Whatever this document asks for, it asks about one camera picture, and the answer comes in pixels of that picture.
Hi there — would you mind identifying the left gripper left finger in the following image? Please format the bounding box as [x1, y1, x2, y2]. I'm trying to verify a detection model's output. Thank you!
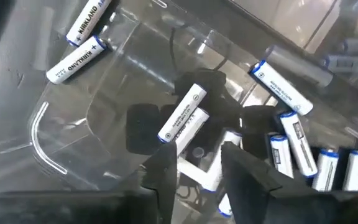
[141, 142, 178, 224]

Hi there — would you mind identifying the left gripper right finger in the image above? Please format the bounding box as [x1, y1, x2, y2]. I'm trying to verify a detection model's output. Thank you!
[221, 141, 304, 224]

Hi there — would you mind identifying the clear plastic bin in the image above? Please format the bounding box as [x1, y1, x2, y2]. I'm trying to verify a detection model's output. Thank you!
[26, 0, 358, 224]

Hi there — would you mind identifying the black table mat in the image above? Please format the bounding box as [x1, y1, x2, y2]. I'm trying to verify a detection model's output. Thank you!
[0, 0, 173, 200]

